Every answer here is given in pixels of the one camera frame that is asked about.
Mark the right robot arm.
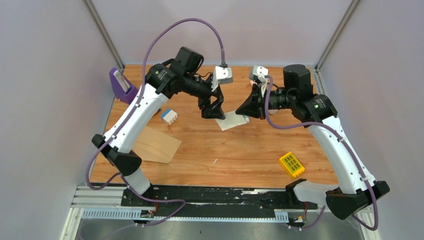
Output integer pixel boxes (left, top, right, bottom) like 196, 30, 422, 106
236, 64, 390, 220

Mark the beige letter paper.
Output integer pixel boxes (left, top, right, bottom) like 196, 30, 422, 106
215, 110, 248, 131

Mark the pink cylindrical tube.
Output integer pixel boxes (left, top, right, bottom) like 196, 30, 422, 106
268, 109, 278, 115

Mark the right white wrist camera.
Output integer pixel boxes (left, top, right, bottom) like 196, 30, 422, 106
248, 65, 269, 97

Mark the purple cable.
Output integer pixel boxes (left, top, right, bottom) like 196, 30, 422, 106
85, 18, 227, 228
262, 75, 379, 232

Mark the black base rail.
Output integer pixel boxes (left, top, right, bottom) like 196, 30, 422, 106
121, 185, 318, 220

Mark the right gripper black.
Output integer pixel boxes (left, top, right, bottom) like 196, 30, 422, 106
236, 83, 296, 120

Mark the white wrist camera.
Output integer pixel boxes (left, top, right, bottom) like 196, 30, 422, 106
211, 66, 233, 92
248, 65, 269, 97

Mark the yellow toy block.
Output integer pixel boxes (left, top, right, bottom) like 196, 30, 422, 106
278, 152, 305, 179

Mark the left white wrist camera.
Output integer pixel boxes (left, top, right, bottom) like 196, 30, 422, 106
211, 66, 233, 92

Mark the blue white toy block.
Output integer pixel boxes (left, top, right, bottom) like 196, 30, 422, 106
160, 108, 179, 125

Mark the brown paper envelope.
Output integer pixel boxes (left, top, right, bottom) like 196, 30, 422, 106
132, 126, 182, 164

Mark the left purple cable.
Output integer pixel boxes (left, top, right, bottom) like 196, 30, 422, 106
85, 18, 227, 228

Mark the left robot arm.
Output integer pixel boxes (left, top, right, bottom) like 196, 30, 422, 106
91, 47, 232, 207

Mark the purple holder stand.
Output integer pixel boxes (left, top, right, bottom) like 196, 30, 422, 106
109, 68, 138, 105

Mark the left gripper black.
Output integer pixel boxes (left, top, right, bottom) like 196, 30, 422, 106
182, 73, 226, 120

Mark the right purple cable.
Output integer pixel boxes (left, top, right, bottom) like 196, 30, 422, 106
262, 75, 379, 232

